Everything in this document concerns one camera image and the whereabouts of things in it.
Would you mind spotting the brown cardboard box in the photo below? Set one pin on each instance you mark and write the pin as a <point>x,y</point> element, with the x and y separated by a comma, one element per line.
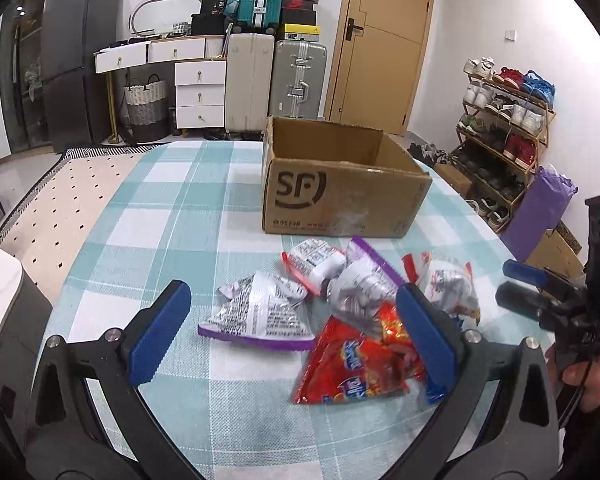
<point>340,200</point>

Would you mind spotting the purple paper bag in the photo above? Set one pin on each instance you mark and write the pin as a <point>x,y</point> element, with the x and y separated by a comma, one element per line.
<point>537,215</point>

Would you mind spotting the black red logo shoe box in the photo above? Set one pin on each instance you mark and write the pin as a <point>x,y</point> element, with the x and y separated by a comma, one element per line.
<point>299,4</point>

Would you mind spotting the white wall switch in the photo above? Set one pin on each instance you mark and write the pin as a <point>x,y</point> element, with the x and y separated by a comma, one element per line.
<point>510,35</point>

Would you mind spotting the beige dotted rug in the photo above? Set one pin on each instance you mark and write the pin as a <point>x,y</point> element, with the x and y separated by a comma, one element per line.
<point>65,210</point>

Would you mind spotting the white red snack packet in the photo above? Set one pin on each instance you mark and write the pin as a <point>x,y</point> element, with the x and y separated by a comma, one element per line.
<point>450,285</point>

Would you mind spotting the silver suitcase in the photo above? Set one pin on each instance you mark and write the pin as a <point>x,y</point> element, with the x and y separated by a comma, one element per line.
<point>297,80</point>

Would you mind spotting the oval metal frame mirror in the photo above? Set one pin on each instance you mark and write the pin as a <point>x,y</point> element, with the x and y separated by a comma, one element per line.
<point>145,7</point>

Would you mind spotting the rows of assorted shoes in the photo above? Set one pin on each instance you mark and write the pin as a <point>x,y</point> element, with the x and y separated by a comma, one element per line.
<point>520,150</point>

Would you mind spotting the grey white woven basket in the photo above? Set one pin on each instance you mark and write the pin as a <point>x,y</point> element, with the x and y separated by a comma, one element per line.
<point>145,110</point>

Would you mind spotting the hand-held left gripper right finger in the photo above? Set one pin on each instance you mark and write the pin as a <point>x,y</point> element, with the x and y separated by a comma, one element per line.
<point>422,340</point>

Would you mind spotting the dark grey refrigerator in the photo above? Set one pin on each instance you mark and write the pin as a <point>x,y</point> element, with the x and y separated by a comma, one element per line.
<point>75,60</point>

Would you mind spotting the small white red-edged snack packet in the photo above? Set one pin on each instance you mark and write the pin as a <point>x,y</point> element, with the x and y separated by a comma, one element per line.
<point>315,260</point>

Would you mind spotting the wooden shoe rack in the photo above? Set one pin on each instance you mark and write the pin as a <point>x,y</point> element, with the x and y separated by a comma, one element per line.
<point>542,135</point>

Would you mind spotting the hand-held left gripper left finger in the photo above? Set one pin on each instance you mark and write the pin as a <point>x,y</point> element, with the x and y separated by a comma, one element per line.
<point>162,330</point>

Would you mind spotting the pile of sneakers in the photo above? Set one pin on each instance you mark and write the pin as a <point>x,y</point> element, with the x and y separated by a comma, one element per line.
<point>427,154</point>

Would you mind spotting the plain black shoe box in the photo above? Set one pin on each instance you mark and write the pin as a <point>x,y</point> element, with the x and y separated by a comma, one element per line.
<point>297,17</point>

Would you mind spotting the beige suitcase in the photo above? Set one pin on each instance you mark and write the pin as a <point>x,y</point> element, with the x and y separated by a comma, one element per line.
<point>250,85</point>

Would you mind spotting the bright red snack packet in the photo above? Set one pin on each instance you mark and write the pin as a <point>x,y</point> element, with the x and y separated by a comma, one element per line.
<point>350,360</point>

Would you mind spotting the large purple snack packet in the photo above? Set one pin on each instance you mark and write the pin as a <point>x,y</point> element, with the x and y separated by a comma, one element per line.
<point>260,315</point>

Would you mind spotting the flat printed cardboard carton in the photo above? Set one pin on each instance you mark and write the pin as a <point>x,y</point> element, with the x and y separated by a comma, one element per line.
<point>555,252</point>

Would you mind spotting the white grey furniture piece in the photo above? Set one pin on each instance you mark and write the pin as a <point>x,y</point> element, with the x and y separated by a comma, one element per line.
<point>5,290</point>

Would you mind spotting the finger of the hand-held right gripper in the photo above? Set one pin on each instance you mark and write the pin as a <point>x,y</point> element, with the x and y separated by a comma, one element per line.
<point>522,271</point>
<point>517,300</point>

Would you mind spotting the small white basket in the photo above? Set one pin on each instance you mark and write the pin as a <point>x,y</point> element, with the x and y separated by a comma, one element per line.
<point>181,27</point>

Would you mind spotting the small brown cardboard carton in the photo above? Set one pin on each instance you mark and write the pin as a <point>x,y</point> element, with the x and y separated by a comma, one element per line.
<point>452,180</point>

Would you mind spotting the white drawer dresser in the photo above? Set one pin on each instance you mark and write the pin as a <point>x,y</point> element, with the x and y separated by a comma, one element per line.
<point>200,92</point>

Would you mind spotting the purple silver snack packet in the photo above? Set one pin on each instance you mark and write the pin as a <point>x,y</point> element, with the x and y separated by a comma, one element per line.
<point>360,285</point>

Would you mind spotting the wooden door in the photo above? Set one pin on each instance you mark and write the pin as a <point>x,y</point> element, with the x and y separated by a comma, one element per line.
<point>380,60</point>

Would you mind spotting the person's right hand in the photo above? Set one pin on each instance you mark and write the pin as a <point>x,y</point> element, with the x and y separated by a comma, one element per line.
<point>592,385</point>

